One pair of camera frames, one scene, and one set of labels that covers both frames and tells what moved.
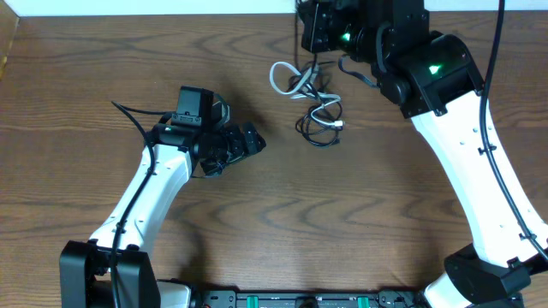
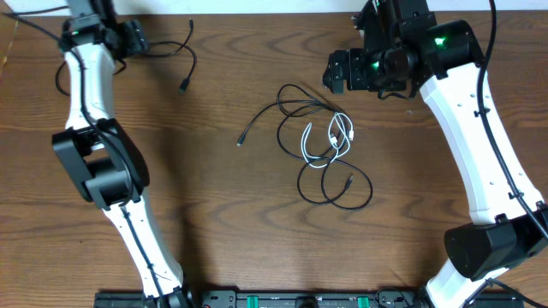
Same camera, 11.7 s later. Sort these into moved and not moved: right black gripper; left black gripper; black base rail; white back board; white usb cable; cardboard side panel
Moved: white usb cable; right black gripper; left black gripper
Not moved: black base rail; cardboard side panel; white back board
